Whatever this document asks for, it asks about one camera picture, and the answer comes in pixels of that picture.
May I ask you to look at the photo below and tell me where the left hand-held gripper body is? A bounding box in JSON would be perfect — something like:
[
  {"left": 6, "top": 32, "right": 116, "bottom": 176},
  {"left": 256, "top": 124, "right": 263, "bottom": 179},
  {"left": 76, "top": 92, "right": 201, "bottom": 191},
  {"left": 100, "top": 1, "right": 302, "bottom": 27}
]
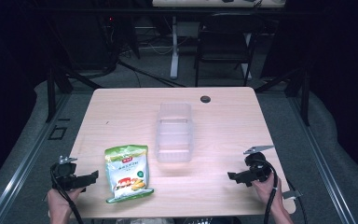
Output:
[{"left": 49, "top": 155, "right": 82, "bottom": 191}]

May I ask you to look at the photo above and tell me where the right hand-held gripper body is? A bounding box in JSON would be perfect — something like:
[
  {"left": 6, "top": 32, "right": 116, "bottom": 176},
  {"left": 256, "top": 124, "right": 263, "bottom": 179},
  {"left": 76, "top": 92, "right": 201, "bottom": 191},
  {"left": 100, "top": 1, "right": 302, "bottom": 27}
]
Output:
[{"left": 242, "top": 145, "right": 276, "bottom": 184}]

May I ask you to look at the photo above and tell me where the green and white snack bag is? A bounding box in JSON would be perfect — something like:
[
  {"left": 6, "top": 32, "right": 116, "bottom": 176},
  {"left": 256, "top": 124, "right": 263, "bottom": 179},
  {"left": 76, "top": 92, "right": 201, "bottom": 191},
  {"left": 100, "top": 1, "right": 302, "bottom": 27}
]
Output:
[{"left": 103, "top": 144, "right": 155, "bottom": 204}]

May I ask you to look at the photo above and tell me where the clear plastic storage box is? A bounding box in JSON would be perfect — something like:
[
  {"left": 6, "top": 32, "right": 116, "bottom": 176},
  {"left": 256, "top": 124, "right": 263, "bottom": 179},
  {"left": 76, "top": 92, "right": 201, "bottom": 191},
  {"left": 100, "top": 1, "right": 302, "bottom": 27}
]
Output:
[{"left": 154, "top": 102, "right": 195, "bottom": 163}]

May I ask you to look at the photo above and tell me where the person's right hand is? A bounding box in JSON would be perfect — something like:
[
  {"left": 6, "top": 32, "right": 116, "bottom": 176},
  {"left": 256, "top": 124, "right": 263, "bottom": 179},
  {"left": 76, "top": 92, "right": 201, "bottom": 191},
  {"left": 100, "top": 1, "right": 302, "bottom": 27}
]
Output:
[{"left": 251, "top": 172, "right": 284, "bottom": 213}]

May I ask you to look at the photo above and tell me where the person's left hand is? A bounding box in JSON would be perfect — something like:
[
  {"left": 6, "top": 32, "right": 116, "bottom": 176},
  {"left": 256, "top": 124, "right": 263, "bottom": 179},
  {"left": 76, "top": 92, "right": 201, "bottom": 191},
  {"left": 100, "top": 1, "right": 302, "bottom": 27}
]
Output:
[{"left": 47, "top": 186, "right": 85, "bottom": 224}]

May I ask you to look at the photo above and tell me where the black metal stand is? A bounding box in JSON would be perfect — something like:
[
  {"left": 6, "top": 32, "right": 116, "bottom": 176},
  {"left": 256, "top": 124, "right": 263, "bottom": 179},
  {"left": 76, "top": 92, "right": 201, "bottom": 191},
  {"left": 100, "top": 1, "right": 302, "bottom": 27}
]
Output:
[
  {"left": 254, "top": 63, "right": 311, "bottom": 127},
  {"left": 44, "top": 60, "right": 104, "bottom": 123}
]

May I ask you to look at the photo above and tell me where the black folding chair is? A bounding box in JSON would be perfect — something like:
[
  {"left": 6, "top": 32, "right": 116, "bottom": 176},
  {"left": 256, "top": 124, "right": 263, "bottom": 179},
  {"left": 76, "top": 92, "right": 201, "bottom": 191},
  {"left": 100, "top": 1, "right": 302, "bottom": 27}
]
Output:
[{"left": 194, "top": 12, "right": 264, "bottom": 88}]

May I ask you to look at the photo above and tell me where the white desk leg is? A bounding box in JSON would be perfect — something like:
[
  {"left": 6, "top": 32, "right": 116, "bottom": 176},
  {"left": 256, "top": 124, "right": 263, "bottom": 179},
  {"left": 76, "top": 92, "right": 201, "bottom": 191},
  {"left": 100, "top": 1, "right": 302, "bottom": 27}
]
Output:
[{"left": 169, "top": 15, "right": 181, "bottom": 80}]

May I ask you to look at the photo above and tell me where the white desk top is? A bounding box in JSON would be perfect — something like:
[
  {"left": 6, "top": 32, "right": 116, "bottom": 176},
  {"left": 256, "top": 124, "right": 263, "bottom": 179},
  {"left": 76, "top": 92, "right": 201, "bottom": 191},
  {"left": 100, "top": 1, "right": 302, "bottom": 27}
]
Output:
[{"left": 151, "top": 0, "right": 287, "bottom": 8}]

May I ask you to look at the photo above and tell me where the aluminium floor rail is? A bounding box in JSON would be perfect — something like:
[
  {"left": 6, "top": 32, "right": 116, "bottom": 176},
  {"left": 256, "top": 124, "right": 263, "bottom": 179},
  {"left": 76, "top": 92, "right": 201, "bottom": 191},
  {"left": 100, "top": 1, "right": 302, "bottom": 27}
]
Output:
[
  {"left": 0, "top": 92, "right": 73, "bottom": 224},
  {"left": 287, "top": 92, "right": 357, "bottom": 224}
]

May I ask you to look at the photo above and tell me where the small grey cable tag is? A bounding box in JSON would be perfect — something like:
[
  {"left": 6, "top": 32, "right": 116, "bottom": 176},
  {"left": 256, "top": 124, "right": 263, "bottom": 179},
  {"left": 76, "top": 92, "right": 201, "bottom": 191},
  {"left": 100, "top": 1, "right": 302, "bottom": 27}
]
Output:
[{"left": 281, "top": 189, "right": 304, "bottom": 201}]

